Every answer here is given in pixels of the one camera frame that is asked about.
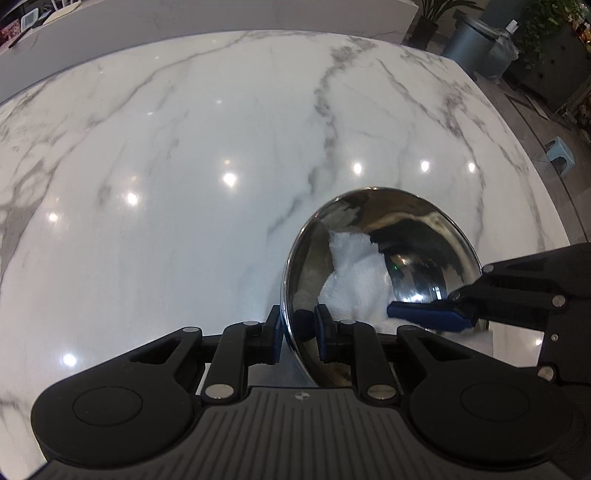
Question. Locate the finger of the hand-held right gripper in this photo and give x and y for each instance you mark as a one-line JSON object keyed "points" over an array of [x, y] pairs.
{"points": [[425, 316]]}

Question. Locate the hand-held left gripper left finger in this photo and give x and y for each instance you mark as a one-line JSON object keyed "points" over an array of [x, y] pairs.
{"points": [[275, 334]]}

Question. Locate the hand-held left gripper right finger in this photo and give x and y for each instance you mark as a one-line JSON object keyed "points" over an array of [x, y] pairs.
{"points": [[323, 334]]}

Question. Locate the white cloth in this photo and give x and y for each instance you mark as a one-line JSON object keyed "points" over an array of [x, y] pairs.
{"points": [[355, 277]]}

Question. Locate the stainless steel bowl blue outside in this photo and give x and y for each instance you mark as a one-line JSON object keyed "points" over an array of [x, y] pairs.
{"points": [[415, 240]]}

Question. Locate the small light blue stool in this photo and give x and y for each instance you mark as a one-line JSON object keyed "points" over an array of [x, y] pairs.
{"points": [[561, 152]]}

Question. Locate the translucent trash bag bin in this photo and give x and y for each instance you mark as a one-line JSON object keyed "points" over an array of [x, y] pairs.
{"points": [[502, 55]]}

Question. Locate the grey cylindrical trash can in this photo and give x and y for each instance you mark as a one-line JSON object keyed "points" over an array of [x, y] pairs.
{"points": [[466, 46]]}

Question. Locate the potted long-leaf green plant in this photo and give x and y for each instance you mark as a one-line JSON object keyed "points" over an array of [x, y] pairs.
{"points": [[425, 32]]}

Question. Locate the dark planter with green plants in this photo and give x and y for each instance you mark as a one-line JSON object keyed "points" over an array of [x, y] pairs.
{"points": [[558, 64]]}

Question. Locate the white router with antennas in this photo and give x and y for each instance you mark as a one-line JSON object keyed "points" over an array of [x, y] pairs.
{"points": [[59, 4]]}

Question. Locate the small white display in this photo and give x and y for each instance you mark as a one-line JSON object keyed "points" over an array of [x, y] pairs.
{"points": [[29, 21]]}

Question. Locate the pink card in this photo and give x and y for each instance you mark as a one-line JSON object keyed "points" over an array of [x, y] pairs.
{"points": [[9, 33]]}

